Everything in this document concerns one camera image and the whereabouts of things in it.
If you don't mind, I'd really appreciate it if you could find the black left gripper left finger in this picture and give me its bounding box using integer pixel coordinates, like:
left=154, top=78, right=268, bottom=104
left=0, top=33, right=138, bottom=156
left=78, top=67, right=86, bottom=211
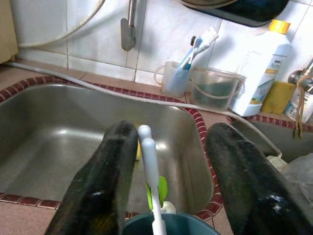
left=45, top=119, right=139, bottom=235

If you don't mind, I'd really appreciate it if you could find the brown string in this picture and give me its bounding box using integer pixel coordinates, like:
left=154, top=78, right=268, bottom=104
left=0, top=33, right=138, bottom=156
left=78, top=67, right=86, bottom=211
left=294, top=73, right=306, bottom=140

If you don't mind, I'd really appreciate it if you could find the green plastic utensil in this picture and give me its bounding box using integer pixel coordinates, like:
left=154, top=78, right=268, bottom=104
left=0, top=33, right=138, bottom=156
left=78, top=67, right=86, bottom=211
left=145, top=175, right=169, bottom=211

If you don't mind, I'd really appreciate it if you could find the grey metal hanging spout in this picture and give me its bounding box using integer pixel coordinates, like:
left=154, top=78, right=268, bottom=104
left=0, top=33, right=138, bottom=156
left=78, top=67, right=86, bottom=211
left=120, top=0, right=137, bottom=51

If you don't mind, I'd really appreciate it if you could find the yellow sponge block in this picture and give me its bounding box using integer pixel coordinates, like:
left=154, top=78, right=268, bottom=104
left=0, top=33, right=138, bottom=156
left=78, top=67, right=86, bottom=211
left=261, top=80, right=297, bottom=115

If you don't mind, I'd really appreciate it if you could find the crumpled clear plastic bag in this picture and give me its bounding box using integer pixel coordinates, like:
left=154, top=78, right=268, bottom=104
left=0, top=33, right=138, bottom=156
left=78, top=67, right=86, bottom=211
left=266, top=153, right=313, bottom=216

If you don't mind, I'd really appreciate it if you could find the beige water ionizer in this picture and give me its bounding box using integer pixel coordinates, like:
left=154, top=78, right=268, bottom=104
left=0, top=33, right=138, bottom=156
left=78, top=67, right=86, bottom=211
left=0, top=0, right=19, bottom=64

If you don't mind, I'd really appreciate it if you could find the chrome faucet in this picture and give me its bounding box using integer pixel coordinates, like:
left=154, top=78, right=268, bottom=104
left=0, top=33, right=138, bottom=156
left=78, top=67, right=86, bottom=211
left=287, top=58, right=313, bottom=95

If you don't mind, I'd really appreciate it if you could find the translucent plastic mug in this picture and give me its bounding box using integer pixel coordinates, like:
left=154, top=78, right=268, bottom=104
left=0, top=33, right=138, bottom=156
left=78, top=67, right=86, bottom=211
left=154, top=61, right=194, bottom=98

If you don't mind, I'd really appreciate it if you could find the steel sink basin with bag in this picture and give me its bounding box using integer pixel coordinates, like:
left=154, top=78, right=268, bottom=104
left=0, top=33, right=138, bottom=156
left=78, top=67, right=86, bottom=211
left=231, top=117, right=313, bottom=164

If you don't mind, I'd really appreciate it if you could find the white plastic utensil handle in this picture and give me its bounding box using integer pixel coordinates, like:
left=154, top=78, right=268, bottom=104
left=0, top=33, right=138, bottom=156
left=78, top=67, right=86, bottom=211
left=138, top=124, right=154, bottom=143
left=141, top=138, right=167, bottom=235

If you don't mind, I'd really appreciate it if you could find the green scouring pad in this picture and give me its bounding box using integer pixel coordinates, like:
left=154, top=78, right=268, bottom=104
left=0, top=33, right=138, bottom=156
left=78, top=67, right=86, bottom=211
left=193, top=82, right=237, bottom=108

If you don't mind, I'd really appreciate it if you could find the stainless steel sink basin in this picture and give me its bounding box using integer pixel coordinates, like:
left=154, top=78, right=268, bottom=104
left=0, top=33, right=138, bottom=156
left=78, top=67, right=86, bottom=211
left=0, top=83, right=216, bottom=215

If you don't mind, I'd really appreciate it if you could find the white labelled container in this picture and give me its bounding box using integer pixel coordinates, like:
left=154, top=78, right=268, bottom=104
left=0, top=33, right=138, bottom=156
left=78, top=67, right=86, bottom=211
left=285, top=90, right=313, bottom=124

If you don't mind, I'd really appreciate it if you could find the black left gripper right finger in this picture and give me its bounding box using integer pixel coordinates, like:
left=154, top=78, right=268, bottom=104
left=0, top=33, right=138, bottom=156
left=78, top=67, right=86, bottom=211
left=205, top=122, right=313, bottom=235

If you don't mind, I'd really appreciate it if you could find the white bottle yellow cap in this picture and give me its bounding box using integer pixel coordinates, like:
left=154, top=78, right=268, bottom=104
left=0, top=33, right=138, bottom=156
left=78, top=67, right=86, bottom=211
left=228, top=19, right=294, bottom=117

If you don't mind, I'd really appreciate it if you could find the white toothpaste tube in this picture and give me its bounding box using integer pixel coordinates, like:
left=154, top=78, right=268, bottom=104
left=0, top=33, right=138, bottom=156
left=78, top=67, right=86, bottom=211
left=195, top=25, right=220, bottom=56

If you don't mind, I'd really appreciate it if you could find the long white hose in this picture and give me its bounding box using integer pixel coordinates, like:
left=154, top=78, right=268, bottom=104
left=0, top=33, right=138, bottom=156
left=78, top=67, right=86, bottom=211
left=4, top=61, right=283, bottom=159

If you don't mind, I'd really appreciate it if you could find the black frying pan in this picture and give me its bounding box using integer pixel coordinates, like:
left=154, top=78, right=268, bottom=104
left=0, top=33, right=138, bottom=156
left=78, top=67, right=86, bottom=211
left=176, top=0, right=291, bottom=27

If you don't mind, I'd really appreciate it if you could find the curved white hose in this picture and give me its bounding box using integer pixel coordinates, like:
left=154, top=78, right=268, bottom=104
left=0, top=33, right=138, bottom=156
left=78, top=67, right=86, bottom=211
left=17, top=0, right=106, bottom=48

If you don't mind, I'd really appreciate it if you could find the teal plastic cup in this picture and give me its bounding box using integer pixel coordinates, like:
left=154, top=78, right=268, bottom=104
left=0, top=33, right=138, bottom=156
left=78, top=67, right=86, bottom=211
left=122, top=201, right=221, bottom=235

